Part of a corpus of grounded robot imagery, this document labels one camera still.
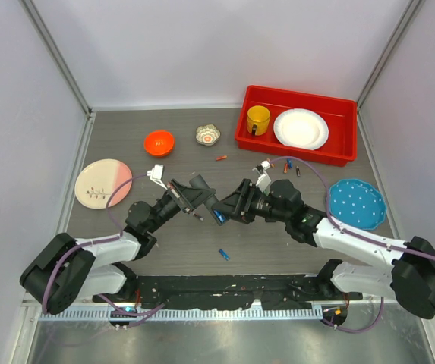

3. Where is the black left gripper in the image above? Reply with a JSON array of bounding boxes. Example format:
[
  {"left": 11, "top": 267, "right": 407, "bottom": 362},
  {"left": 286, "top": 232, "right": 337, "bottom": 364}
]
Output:
[{"left": 146, "top": 179, "right": 214, "bottom": 234}]

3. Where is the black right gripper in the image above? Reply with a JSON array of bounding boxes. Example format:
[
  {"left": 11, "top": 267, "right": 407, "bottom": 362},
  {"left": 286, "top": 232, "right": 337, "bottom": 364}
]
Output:
[{"left": 213, "top": 179, "right": 289, "bottom": 224}]

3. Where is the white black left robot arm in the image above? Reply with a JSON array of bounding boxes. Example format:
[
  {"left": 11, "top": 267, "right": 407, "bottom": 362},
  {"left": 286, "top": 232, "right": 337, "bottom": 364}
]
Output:
[{"left": 20, "top": 175, "right": 216, "bottom": 315}]

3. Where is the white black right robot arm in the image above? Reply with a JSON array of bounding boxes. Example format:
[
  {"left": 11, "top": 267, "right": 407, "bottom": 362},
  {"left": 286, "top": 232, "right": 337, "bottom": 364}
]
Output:
[{"left": 213, "top": 179, "right": 435, "bottom": 319}]

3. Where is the small floral bowl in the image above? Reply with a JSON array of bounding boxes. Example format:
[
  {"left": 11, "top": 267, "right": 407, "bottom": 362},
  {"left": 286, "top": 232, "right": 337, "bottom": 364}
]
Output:
[{"left": 195, "top": 124, "right": 221, "bottom": 146}]

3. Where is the orange bowl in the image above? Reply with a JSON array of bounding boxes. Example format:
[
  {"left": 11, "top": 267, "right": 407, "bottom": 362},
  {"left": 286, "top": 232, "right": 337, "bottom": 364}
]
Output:
[{"left": 143, "top": 130, "right": 175, "bottom": 158}]

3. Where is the yellow mug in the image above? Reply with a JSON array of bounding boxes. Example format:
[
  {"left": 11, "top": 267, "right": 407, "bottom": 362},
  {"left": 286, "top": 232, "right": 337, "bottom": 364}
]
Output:
[{"left": 247, "top": 105, "right": 271, "bottom": 136}]

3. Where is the pink cream plate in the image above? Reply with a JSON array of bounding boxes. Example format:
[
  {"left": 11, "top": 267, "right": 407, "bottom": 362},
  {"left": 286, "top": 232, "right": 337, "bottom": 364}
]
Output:
[{"left": 74, "top": 158, "right": 133, "bottom": 209}]

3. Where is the white paper plate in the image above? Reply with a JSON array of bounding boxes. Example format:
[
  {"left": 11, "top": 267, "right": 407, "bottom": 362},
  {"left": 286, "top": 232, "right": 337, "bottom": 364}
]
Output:
[{"left": 273, "top": 108, "right": 329, "bottom": 150}]

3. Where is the red plastic bin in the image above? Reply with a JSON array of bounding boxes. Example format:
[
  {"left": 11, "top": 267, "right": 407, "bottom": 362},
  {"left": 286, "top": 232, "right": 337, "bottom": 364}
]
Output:
[{"left": 235, "top": 85, "right": 358, "bottom": 167}]

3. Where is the blue polka dot plate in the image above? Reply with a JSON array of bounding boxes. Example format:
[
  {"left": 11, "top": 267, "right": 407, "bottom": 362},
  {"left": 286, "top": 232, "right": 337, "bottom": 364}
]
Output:
[{"left": 329, "top": 179, "right": 387, "bottom": 231}]

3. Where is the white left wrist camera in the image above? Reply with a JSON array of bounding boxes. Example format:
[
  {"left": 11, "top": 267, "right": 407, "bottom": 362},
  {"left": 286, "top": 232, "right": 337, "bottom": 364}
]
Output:
[{"left": 147, "top": 164, "right": 172, "bottom": 190}]

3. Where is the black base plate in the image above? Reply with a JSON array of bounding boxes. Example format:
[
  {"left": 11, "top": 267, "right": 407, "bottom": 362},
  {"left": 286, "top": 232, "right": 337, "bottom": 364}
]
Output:
[{"left": 106, "top": 275, "right": 363, "bottom": 311}]

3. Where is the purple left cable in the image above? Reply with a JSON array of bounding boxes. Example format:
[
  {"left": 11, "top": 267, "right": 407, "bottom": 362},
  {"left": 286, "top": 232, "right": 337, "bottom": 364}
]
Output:
[{"left": 41, "top": 172, "right": 167, "bottom": 329}]

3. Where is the purple cable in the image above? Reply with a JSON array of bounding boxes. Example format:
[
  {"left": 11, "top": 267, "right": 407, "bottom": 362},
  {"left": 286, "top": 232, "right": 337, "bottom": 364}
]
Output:
[
  {"left": 268, "top": 155, "right": 435, "bottom": 334},
  {"left": 41, "top": 172, "right": 167, "bottom": 329}
]

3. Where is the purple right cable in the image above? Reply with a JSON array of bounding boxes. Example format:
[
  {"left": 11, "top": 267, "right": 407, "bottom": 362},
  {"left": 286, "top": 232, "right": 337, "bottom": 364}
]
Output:
[{"left": 268, "top": 155, "right": 435, "bottom": 334}]

